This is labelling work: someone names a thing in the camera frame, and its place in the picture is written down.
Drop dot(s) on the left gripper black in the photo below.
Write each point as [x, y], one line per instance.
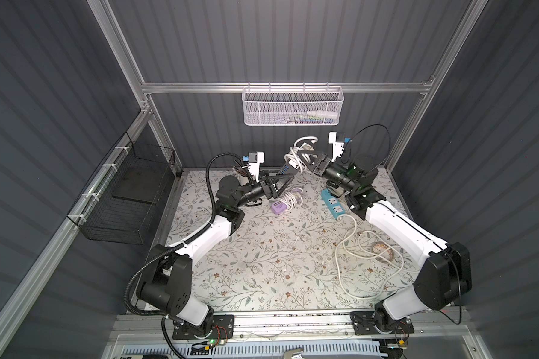
[266, 188]

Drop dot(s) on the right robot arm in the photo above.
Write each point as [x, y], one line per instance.
[445, 269]

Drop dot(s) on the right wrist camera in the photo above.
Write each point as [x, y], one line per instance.
[338, 141]

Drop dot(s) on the teal power strip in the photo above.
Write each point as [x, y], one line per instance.
[332, 203]

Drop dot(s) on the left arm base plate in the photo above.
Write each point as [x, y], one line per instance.
[214, 327]

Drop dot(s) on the black pad in black basket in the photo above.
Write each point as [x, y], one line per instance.
[138, 185]

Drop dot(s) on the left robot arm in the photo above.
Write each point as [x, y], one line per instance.
[165, 282]

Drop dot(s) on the black power strip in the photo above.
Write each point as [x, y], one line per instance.
[293, 164]

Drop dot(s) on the clear tape roll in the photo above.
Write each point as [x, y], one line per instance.
[382, 252]

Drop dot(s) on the black wire wall basket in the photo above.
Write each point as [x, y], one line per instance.
[126, 205]

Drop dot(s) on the purple power strip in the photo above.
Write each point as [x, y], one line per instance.
[279, 208]

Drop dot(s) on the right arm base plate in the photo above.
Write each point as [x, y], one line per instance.
[374, 322]

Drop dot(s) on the white wire wall basket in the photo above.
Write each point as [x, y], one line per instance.
[263, 106]

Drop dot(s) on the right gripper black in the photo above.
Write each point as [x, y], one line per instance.
[321, 165]

